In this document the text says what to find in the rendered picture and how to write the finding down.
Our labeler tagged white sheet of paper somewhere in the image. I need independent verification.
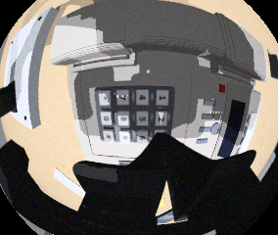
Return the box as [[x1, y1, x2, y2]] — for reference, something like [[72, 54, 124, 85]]
[[54, 168, 85, 198]]

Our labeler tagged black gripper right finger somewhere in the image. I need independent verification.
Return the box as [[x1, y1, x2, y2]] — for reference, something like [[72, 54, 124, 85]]
[[162, 132, 256, 222]]

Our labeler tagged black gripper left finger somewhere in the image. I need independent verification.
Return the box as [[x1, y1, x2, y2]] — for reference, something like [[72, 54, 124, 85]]
[[72, 132, 169, 216]]

